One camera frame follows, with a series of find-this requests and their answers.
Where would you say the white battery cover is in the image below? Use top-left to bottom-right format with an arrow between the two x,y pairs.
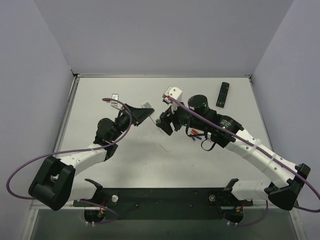
160,143 -> 171,152

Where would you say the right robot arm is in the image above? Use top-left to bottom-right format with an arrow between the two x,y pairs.
156,94 -> 311,211

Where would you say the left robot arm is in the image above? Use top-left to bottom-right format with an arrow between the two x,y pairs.
28,104 -> 155,211

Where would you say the white AC remote with display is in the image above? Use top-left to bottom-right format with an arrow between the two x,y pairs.
141,101 -> 153,109

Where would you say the black TV remote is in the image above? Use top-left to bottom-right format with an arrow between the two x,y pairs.
216,82 -> 230,108

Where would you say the red orange battery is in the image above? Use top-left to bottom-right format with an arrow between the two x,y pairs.
191,129 -> 199,134

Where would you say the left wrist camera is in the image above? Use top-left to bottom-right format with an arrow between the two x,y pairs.
110,93 -> 122,111

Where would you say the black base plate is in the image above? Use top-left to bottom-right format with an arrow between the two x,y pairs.
73,187 -> 253,221

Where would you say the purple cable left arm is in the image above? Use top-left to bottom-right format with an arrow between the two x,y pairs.
5,97 -> 132,225

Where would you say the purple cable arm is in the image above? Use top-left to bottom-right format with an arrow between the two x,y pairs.
5,97 -> 132,225
167,96 -> 320,227

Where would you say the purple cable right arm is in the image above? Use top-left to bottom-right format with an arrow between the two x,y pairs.
167,96 -> 320,227

